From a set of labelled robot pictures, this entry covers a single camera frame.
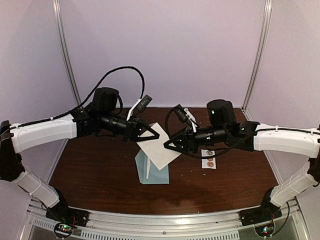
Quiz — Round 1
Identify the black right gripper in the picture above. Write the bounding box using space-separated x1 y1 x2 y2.
163 125 229 155

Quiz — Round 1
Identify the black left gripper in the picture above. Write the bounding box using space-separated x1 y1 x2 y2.
99 111 160 143

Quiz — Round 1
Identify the beige ornate letter paper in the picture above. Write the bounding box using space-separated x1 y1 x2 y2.
145 158 151 180

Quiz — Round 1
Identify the sticker sheet with three seals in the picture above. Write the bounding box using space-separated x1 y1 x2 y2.
201 149 217 169

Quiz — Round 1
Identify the light blue envelope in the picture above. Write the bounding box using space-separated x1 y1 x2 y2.
135 150 170 185

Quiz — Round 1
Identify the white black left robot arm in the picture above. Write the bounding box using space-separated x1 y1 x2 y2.
0 87 160 222

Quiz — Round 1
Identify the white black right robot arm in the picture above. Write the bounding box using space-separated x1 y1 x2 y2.
163 99 320 221

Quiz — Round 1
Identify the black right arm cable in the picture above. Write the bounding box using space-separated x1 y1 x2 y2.
165 104 256 160

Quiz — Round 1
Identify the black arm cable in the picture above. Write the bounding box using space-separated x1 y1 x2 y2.
165 104 256 160
12 66 146 126

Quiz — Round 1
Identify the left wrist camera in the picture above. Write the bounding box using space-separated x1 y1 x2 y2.
126 94 153 121

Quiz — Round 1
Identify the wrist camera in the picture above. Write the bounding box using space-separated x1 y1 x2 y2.
126 94 153 121
174 104 200 133

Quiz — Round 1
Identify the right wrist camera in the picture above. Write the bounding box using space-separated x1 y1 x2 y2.
174 104 200 133

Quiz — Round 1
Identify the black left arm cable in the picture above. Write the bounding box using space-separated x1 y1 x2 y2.
12 66 146 126

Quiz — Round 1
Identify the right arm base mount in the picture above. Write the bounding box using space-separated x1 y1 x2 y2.
239 206 282 238

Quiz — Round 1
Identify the front aluminium rail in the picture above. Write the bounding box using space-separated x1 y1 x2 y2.
24 194 308 240

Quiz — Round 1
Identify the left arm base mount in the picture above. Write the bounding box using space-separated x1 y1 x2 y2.
45 207 89 239

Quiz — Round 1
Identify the left aluminium frame post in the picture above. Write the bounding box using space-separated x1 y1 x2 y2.
52 0 81 105

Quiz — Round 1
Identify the aluminium frame post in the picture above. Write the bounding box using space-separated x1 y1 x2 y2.
241 0 273 112
52 0 81 105

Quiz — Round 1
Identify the right aluminium frame post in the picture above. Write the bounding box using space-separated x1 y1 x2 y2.
241 0 273 112

